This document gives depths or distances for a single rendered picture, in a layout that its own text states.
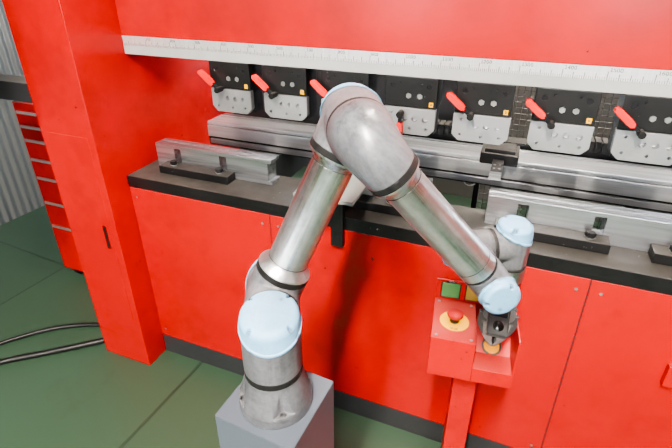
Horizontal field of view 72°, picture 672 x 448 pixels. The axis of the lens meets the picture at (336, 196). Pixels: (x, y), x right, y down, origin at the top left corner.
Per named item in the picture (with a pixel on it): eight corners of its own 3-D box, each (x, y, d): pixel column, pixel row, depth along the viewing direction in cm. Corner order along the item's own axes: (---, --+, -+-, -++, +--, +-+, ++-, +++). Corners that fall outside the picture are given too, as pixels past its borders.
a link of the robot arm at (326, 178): (233, 331, 95) (343, 86, 75) (239, 286, 109) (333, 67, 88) (288, 345, 99) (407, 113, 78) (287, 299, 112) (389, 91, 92)
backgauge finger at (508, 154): (473, 180, 142) (475, 165, 140) (482, 151, 164) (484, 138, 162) (514, 186, 138) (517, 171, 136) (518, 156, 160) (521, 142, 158)
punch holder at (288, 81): (265, 116, 152) (261, 65, 145) (277, 109, 159) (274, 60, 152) (306, 121, 147) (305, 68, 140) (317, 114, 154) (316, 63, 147)
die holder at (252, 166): (159, 165, 181) (154, 142, 177) (169, 160, 186) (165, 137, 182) (272, 185, 165) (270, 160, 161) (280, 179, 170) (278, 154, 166)
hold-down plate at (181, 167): (159, 172, 175) (158, 165, 174) (169, 167, 180) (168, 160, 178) (227, 185, 165) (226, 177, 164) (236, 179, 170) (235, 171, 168)
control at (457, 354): (426, 373, 117) (432, 317, 109) (431, 329, 131) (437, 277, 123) (510, 389, 112) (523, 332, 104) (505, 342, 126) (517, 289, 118)
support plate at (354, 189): (292, 195, 132) (292, 192, 132) (328, 162, 154) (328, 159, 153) (352, 206, 126) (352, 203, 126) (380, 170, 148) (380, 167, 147)
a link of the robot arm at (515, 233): (488, 213, 102) (526, 210, 103) (481, 253, 108) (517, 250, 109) (503, 234, 95) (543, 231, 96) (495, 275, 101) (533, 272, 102)
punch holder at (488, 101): (450, 139, 132) (457, 81, 125) (455, 130, 139) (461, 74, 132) (506, 146, 127) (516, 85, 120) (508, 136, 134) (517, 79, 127)
